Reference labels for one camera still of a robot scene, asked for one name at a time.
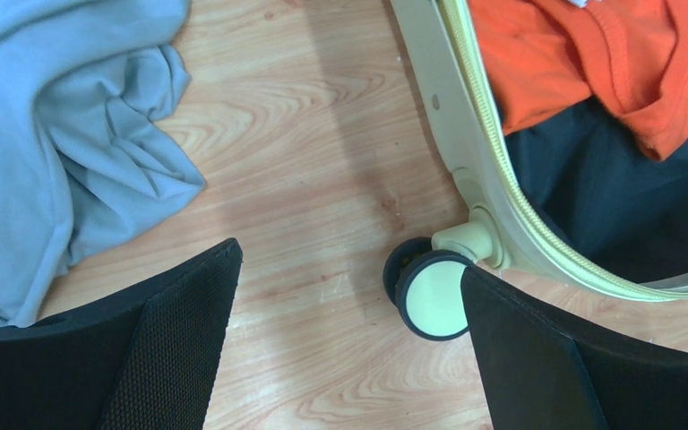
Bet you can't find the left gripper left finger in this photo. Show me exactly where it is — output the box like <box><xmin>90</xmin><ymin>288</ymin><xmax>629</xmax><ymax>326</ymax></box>
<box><xmin>0</xmin><ymin>238</ymin><xmax>243</xmax><ymax>429</ymax></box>

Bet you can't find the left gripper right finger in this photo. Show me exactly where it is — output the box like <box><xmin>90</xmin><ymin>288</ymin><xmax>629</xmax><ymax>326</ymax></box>
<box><xmin>460</xmin><ymin>266</ymin><xmax>688</xmax><ymax>429</ymax></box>

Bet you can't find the orange shirt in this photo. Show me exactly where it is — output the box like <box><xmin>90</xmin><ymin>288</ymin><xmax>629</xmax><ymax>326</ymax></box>
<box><xmin>469</xmin><ymin>0</ymin><xmax>688</xmax><ymax>161</ymax></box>

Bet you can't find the cream open suitcase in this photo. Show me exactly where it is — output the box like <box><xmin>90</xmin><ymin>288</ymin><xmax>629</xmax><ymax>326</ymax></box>
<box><xmin>383</xmin><ymin>1</ymin><xmax>688</xmax><ymax>341</ymax></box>

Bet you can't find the grey crumpled cloth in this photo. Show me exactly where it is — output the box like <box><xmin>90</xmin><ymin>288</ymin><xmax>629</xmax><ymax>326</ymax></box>
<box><xmin>0</xmin><ymin>1</ymin><xmax>205</xmax><ymax>327</ymax></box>

